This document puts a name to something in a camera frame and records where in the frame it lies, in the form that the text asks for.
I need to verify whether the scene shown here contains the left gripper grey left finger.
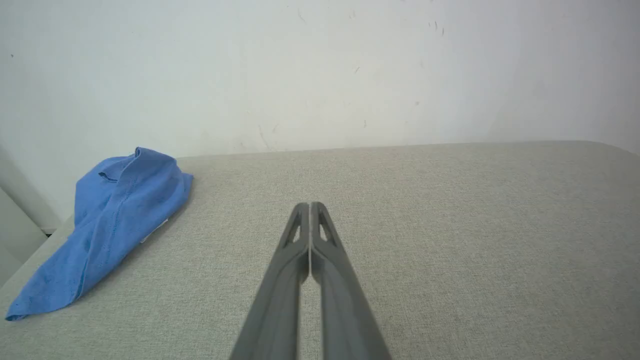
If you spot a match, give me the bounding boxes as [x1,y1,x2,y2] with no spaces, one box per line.
[230,202,312,360]

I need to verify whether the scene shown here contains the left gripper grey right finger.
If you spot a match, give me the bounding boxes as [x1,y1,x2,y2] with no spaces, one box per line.
[310,201,393,360]

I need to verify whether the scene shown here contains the grey fabric sofa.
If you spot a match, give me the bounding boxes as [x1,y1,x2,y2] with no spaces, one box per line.
[0,141,640,360]

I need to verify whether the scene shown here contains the blue and white jersey shirt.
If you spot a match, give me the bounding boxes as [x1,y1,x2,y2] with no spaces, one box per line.
[5,146,194,321]

